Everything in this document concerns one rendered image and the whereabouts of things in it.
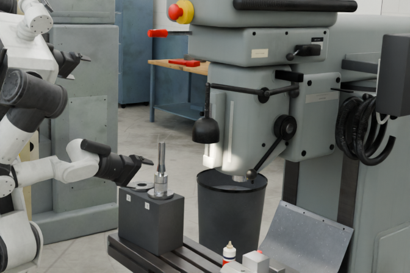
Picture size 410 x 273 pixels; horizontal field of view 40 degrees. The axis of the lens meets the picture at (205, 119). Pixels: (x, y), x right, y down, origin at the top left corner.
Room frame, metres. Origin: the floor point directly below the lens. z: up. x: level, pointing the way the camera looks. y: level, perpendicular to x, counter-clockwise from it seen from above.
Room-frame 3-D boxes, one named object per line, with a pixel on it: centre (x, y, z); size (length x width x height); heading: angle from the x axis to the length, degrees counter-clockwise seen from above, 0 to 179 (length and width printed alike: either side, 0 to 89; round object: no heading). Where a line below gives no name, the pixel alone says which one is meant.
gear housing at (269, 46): (1.61, -0.14, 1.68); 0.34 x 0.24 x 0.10; 131
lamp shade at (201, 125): (1.43, 0.00, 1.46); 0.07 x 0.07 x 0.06
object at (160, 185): (1.85, 0.14, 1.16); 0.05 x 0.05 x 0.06
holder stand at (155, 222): (1.89, 0.18, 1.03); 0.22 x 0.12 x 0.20; 47
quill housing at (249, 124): (1.58, -0.11, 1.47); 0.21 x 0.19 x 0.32; 41
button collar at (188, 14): (1.43, 0.06, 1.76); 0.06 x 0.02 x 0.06; 41
